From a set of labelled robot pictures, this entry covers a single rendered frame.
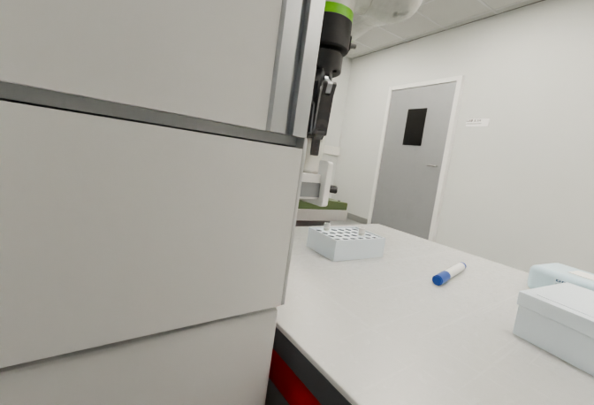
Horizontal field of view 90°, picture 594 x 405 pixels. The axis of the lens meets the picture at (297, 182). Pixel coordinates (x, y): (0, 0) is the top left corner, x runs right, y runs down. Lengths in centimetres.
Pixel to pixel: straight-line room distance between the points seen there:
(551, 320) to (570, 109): 337
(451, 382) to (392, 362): 5
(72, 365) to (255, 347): 13
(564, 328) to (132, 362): 40
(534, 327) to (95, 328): 42
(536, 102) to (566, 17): 79
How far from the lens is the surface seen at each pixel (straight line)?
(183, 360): 26
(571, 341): 44
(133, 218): 20
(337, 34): 61
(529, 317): 45
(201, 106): 21
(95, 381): 25
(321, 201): 71
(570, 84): 381
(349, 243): 54
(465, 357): 37
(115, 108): 21
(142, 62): 20
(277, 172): 23
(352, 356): 31
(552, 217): 366
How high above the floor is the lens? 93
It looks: 5 degrees down
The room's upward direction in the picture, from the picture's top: 8 degrees clockwise
